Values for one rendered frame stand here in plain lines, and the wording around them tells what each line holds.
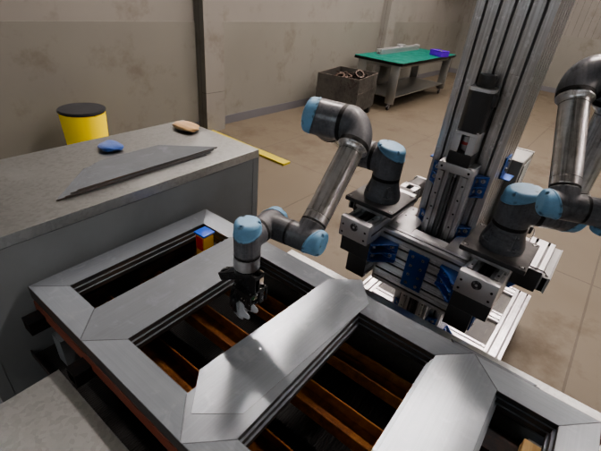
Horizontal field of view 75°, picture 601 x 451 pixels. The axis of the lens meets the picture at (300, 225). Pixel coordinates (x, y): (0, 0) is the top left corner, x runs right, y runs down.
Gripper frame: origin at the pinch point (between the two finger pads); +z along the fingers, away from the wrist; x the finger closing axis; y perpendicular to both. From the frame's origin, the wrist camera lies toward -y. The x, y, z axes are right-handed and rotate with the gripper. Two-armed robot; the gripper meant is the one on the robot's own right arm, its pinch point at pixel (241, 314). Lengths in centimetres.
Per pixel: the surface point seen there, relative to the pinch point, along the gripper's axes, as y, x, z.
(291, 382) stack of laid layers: 27.0, -8.0, 1.1
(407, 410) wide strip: 55, 6, 1
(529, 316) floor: 81, 194, 88
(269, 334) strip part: 11.5, 0.7, 1.1
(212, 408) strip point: 17.0, -26.7, 1.0
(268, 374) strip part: 20.8, -10.1, 1.0
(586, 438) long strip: 93, 29, 1
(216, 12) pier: -330, 288, -54
